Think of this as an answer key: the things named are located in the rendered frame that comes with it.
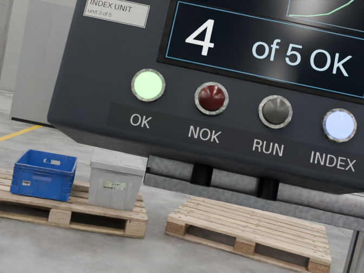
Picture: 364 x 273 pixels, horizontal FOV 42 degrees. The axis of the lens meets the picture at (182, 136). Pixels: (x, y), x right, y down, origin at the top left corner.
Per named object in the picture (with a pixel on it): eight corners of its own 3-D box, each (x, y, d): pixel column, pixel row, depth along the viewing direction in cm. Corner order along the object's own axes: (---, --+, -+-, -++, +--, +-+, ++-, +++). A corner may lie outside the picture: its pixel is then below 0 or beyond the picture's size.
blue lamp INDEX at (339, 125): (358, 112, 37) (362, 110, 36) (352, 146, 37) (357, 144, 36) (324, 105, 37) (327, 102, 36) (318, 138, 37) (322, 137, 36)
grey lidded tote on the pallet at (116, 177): (134, 192, 403) (142, 154, 399) (139, 214, 344) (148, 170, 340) (84, 184, 396) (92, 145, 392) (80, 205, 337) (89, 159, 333)
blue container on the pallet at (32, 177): (73, 182, 394) (78, 156, 392) (67, 203, 335) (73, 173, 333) (23, 174, 387) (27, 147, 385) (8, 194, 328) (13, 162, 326)
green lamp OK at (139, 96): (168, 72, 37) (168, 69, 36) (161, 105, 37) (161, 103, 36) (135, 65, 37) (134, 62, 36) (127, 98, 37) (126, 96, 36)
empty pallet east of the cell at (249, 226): (321, 241, 428) (324, 226, 427) (326, 280, 331) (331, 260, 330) (193, 207, 455) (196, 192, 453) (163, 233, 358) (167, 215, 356)
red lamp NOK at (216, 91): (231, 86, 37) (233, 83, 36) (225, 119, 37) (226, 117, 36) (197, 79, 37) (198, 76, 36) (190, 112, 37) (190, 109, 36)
